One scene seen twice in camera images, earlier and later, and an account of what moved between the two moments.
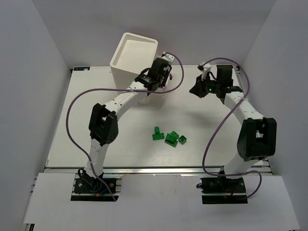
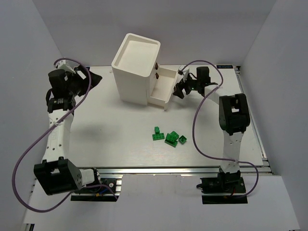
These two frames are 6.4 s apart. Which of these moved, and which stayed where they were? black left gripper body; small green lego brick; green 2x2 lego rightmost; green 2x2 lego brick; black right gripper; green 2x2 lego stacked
Moved: black left gripper body; black right gripper
Stayed: green 2x2 lego rightmost; small green lego brick; green 2x2 lego brick; green 2x2 lego stacked
